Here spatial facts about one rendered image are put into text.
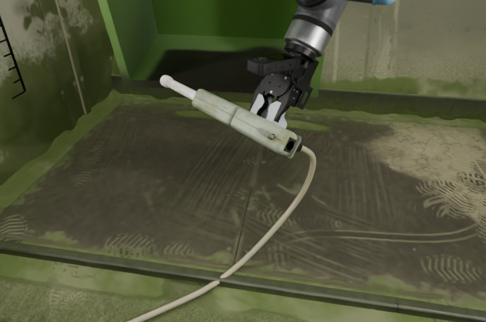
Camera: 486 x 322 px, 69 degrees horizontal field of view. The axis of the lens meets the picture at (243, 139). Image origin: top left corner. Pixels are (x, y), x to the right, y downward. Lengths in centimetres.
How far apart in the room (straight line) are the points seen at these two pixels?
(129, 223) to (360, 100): 126
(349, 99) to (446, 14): 62
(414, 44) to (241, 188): 117
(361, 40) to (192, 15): 94
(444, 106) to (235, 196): 118
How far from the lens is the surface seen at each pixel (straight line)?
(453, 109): 204
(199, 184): 137
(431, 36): 205
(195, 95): 86
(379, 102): 193
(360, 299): 108
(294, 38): 75
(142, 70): 123
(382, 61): 195
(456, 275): 123
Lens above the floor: 90
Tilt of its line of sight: 32 degrees down
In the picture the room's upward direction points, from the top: straight up
